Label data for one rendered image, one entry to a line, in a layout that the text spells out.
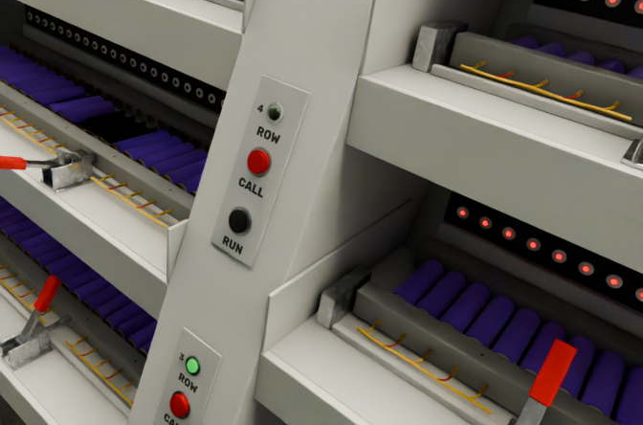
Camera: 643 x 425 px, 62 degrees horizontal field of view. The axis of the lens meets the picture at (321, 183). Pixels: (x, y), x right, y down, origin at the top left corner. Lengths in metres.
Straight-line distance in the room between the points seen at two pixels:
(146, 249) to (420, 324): 0.23
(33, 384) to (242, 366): 0.28
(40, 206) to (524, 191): 0.43
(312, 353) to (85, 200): 0.26
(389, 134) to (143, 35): 0.23
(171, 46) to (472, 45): 0.22
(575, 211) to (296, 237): 0.16
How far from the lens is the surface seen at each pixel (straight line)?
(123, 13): 0.48
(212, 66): 0.40
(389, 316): 0.39
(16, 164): 0.52
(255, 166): 0.35
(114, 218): 0.50
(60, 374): 0.62
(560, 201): 0.29
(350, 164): 0.35
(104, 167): 0.56
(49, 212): 0.55
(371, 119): 0.32
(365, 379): 0.37
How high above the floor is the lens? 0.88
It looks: 12 degrees down
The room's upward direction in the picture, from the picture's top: 20 degrees clockwise
